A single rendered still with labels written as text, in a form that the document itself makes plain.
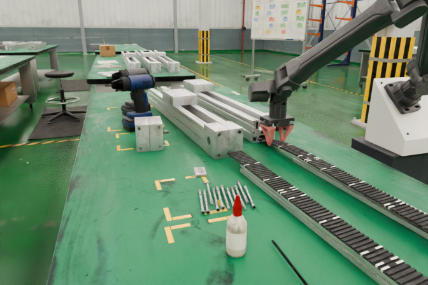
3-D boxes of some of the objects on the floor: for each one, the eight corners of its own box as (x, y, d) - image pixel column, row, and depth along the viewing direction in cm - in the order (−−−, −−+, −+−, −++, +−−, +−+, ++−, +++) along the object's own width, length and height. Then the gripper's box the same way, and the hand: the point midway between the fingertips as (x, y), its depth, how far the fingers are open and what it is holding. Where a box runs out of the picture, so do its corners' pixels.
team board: (242, 81, 747) (245, -9, 691) (257, 79, 777) (262, -8, 720) (294, 91, 634) (303, -16, 577) (309, 88, 663) (320, -14, 607)
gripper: (271, 104, 102) (268, 149, 106) (297, 101, 106) (293, 145, 110) (259, 100, 108) (257, 143, 112) (285, 97, 112) (281, 139, 116)
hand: (275, 142), depth 111 cm, fingers closed on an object, 5 cm apart
